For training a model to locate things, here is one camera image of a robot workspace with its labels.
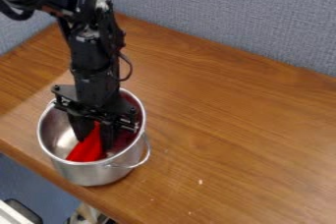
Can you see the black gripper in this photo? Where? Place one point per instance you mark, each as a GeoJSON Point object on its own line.
{"type": "Point", "coordinates": [94, 98]}

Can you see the red elongated object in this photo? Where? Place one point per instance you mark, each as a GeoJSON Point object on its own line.
{"type": "Point", "coordinates": [88, 150]}

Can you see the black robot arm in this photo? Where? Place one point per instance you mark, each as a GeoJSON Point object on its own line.
{"type": "Point", "coordinates": [87, 23]}

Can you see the silver metal pot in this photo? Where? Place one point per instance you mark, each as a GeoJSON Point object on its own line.
{"type": "Point", "coordinates": [128, 154]}

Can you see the white patterned object under table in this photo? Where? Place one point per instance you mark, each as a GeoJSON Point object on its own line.
{"type": "Point", "coordinates": [88, 215]}

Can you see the black and white object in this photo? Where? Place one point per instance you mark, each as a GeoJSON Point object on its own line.
{"type": "Point", "coordinates": [16, 213]}

